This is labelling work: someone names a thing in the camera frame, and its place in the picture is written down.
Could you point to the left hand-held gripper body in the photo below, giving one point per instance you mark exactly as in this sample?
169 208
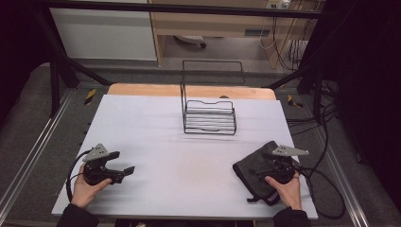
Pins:
97 171

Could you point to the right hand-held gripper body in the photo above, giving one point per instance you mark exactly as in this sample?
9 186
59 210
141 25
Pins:
283 167

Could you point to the dark grey towel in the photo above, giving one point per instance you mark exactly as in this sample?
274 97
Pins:
252 164

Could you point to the person's left hand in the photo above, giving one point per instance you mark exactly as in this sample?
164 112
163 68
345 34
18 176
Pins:
83 192

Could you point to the person's right hand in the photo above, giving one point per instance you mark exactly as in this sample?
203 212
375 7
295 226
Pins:
290 194

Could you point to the white table board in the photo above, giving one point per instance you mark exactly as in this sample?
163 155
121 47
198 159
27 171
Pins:
176 164

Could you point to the yellow black tape marker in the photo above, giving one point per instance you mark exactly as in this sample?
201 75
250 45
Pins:
90 96
293 101

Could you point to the wooden table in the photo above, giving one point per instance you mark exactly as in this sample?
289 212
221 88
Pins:
151 90

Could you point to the white partition panel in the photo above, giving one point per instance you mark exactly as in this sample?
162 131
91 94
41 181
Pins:
101 34

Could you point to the black curtain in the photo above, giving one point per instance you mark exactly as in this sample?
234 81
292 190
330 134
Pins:
19 47
369 78

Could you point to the white chair base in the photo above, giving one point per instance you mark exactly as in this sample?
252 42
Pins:
190 39

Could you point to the light wooden desk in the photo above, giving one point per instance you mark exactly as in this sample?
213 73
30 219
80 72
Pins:
205 23

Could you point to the white power strip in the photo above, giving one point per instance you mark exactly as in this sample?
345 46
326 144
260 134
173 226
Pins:
278 4

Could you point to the aluminium floor rail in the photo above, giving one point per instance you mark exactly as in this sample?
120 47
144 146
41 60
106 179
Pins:
343 179
38 142

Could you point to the black metal frame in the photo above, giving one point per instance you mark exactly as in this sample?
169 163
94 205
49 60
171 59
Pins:
189 8

